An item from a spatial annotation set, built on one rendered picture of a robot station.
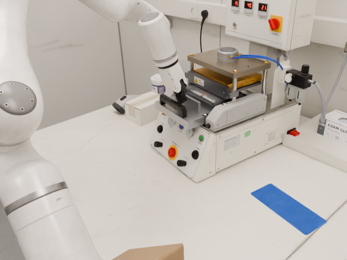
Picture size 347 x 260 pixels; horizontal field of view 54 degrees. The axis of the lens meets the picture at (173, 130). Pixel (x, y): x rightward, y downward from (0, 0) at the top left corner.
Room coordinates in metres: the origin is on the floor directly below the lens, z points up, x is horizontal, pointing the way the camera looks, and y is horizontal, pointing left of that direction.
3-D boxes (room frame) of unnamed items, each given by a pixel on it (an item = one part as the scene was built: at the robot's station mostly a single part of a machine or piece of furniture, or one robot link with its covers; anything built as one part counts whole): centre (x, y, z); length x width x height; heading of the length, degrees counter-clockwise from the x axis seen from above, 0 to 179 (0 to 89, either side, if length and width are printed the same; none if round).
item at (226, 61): (1.25, -0.25, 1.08); 0.31 x 0.24 x 0.13; 32
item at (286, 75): (1.13, -0.44, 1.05); 0.15 x 0.05 x 0.15; 32
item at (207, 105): (1.21, -0.16, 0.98); 0.20 x 0.17 x 0.03; 32
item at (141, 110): (1.51, 0.13, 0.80); 0.19 x 0.13 x 0.09; 130
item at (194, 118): (1.18, -0.12, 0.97); 0.30 x 0.22 x 0.08; 122
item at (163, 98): (1.11, 0.00, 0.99); 0.15 x 0.02 x 0.04; 32
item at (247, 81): (1.24, -0.22, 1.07); 0.22 x 0.17 x 0.10; 32
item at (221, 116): (1.09, -0.22, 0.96); 0.26 x 0.05 x 0.07; 122
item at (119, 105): (1.61, 0.21, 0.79); 0.20 x 0.08 x 0.08; 130
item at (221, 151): (1.23, -0.22, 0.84); 0.53 x 0.37 x 0.17; 122
